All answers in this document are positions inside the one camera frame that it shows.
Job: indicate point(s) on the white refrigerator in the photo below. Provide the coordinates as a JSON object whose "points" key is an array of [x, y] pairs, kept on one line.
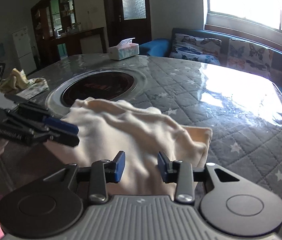
{"points": [[24, 50]]}

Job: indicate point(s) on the cream knit garment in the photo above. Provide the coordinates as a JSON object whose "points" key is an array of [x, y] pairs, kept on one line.
{"points": [[107, 127]]}

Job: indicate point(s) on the butterfly cushion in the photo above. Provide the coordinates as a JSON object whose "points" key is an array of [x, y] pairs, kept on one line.
{"points": [[249, 57], [199, 49]]}

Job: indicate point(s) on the dark wooden cabinet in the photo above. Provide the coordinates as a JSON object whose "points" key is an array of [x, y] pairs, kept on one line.
{"points": [[57, 32]]}

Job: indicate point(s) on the round induction cooktop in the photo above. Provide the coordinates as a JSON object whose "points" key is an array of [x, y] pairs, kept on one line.
{"points": [[109, 84]]}

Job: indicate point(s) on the yellow green cloth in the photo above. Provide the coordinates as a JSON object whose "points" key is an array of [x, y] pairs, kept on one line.
{"points": [[18, 84]]}

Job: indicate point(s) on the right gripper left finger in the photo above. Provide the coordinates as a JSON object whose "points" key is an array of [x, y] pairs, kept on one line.
{"points": [[102, 172]]}

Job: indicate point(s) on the dark wooden door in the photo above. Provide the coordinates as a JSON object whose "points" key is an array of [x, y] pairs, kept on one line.
{"points": [[128, 19]]}

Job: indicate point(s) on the right butterfly cushion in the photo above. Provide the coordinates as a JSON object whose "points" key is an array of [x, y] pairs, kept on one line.
{"points": [[249, 57]]}

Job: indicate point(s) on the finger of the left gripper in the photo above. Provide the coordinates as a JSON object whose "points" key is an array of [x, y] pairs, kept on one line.
{"points": [[55, 123], [67, 139]]}

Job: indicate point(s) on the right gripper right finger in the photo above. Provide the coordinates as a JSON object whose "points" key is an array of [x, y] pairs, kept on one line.
{"points": [[180, 173]]}

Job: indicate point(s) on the blue corner sofa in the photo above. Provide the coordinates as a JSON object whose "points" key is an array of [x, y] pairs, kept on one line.
{"points": [[221, 49]]}

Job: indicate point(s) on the tissue box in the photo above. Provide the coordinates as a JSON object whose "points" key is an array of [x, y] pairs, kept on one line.
{"points": [[125, 49]]}

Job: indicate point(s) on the left butterfly cushion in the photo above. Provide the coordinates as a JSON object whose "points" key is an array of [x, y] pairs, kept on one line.
{"points": [[199, 49]]}

